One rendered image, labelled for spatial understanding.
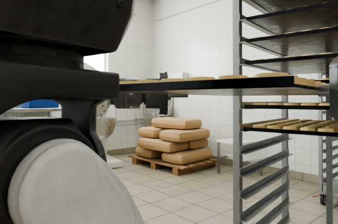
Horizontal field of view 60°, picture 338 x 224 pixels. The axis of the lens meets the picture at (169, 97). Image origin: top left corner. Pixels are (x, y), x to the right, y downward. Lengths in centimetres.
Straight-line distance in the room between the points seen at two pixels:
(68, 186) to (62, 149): 3
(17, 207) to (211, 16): 477
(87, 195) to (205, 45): 468
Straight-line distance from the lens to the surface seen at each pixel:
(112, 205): 31
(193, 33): 514
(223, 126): 462
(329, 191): 183
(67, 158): 27
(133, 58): 565
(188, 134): 403
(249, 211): 139
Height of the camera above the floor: 98
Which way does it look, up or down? 1 degrees up
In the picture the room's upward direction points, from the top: straight up
